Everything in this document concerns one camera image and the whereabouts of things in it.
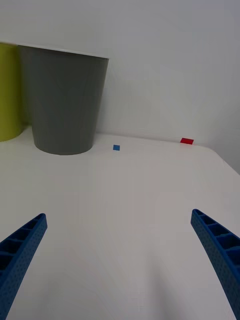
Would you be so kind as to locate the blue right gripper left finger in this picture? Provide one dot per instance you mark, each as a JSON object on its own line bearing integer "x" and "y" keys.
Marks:
{"x": 22, "y": 255}

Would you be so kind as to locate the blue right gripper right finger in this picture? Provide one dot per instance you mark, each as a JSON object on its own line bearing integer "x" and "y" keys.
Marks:
{"x": 220, "y": 250}

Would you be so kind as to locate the yellow-green plastic bin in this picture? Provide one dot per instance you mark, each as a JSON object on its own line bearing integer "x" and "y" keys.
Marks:
{"x": 10, "y": 100}

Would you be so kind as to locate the grey plastic bin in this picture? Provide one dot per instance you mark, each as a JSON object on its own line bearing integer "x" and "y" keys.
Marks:
{"x": 65, "y": 105}

